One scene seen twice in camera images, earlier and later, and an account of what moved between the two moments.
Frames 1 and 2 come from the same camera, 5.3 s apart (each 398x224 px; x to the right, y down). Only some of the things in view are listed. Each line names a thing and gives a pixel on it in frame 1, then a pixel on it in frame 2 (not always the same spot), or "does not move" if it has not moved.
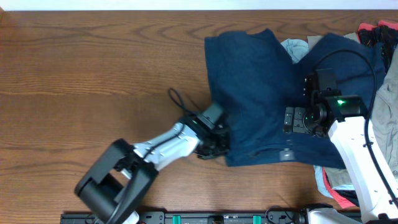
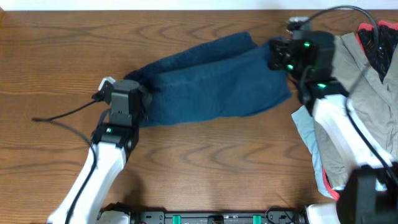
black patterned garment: x=387 y=37 does not move
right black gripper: x=299 y=113 -> x=278 y=52
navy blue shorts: x=252 y=74 -> x=214 y=79
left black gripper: x=225 y=139 -> x=143 y=95
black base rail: x=202 y=217 does not move
